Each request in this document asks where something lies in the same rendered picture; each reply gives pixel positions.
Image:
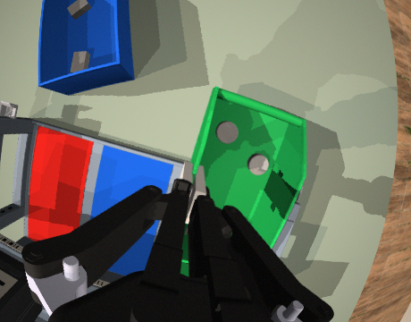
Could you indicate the dark grey metal shelf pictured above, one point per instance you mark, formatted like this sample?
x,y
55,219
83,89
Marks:
x,y
64,178

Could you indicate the beige round disc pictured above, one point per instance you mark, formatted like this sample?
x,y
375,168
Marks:
x,y
257,164
226,132

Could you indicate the blue bin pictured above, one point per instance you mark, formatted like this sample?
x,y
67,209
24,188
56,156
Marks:
x,y
60,35

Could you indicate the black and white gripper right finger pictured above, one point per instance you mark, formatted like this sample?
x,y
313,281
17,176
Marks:
x,y
266,281

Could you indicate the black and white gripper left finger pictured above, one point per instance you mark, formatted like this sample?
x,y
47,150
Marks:
x,y
62,268

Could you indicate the green bin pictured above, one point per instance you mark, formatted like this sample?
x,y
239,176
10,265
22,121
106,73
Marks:
x,y
264,200

